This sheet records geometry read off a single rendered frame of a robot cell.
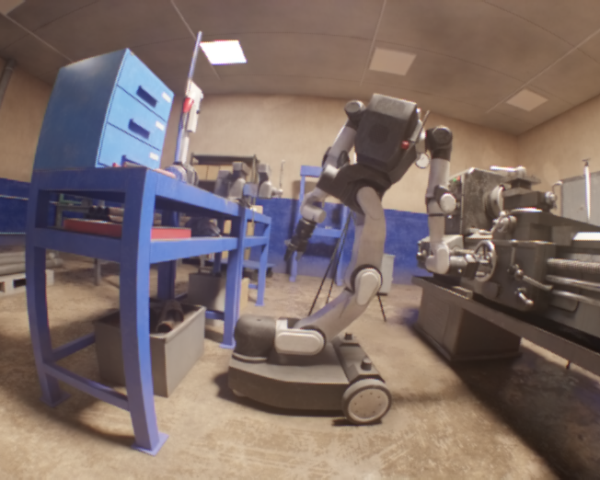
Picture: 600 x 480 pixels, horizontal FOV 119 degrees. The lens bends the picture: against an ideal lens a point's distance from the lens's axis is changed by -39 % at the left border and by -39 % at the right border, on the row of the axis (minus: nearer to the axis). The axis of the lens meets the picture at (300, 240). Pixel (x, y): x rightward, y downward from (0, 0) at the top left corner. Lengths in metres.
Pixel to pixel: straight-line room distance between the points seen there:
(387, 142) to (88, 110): 1.07
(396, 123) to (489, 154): 5.39
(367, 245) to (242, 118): 4.82
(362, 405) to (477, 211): 1.53
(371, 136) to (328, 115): 4.41
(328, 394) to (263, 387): 0.25
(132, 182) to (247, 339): 0.79
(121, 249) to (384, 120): 1.04
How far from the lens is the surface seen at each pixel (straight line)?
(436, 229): 1.24
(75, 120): 1.02
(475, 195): 2.18
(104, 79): 1.00
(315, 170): 4.72
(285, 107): 5.70
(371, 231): 1.21
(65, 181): 0.97
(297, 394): 1.18
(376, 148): 1.20
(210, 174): 5.21
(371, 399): 1.19
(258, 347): 1.25
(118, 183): 0.81
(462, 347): 2.08
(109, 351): 1.36
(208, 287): 2.12
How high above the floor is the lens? 0.73
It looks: 1 degrees down
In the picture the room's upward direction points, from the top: 6 degrees clockwise
